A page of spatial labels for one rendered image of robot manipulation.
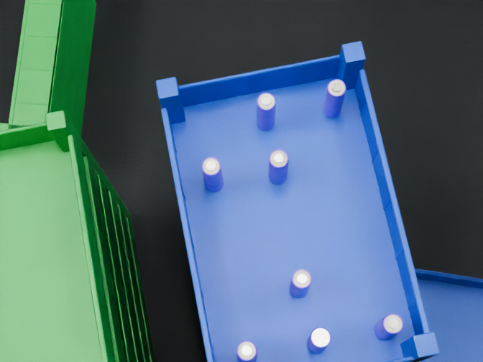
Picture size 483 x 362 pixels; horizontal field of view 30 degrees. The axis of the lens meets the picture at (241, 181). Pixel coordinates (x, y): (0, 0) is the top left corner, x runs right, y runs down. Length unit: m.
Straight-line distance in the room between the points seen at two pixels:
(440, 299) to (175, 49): 0.57
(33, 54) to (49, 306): 0.44
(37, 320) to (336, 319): 0.32
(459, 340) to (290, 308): 0.55
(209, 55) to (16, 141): 0.54
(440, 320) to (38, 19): 0.73
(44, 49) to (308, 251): 0.56
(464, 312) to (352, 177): 0.53
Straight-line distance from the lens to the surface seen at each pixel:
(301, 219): 0.89
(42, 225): 1.00
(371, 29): 1.50
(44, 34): 1.30
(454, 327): 1.39
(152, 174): 1.42
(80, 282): 0.98
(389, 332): 0.82
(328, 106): 0.90
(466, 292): 1.40
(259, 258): 0.89
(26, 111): 1.27
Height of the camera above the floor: 1.36
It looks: 75 degrees down
